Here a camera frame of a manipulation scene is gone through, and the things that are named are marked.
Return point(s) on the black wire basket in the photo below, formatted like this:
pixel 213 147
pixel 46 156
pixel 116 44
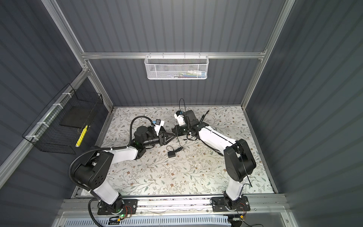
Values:
pixel 48 136

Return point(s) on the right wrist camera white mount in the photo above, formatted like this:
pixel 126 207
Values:
pixel 179 116

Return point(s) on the white ventilated cable duct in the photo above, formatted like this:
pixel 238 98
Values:
pixel 169 221

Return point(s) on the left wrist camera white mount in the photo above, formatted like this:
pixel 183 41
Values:
pixel 157 125

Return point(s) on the black foam pad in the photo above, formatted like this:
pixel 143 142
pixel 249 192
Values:
pixel 78 117

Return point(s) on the markers in white basket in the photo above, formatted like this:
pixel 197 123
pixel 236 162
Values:
pixel 194 74

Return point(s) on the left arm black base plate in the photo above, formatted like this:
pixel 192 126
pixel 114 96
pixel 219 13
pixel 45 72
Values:
pixel 120 207

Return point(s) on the black power adapter with cable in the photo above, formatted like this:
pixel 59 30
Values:
pixel 172 152

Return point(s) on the yellow marker pen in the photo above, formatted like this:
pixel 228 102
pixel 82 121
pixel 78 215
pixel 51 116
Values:
pixel 81 137

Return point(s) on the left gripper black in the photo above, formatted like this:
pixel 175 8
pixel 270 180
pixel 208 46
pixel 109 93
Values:
pixel 162 141

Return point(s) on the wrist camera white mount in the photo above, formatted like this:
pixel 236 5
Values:
pixel 157 125
pixel 179 116

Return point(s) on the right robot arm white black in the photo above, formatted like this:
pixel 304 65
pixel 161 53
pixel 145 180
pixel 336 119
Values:
pixel 238 157

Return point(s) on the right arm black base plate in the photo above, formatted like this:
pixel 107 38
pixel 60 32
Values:
pixel 224 204

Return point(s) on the white wire mesh basket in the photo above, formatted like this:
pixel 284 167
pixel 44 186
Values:
pixel 160 68

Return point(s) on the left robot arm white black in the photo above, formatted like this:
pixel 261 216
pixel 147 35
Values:
pixel 89 170

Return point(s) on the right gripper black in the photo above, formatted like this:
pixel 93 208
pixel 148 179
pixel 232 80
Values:
pixel 178 131

